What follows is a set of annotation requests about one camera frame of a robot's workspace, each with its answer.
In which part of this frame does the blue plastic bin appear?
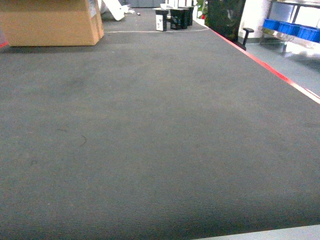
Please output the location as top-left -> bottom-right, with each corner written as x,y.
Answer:
262,19 -> 281,31

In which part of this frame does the black office chair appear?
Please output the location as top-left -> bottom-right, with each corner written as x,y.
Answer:
206,0 -> 255,51

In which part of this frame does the green potted plant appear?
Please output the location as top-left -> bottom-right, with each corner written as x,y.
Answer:
196,0 -> 208,20

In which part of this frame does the steel roller shelf rack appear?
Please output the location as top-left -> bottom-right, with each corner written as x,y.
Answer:
259,0 -> 320,51

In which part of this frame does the black crate stack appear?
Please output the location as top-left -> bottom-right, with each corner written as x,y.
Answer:
170,6 -> 194,30

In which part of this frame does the white foam board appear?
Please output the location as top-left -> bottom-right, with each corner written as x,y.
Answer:
99,0 -> 125,21

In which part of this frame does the large cardboard box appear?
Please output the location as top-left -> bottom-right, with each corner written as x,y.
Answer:
0,0 -> 104,47

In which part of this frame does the black white computer case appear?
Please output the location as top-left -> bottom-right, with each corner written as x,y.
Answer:
153,7 -> 169,32

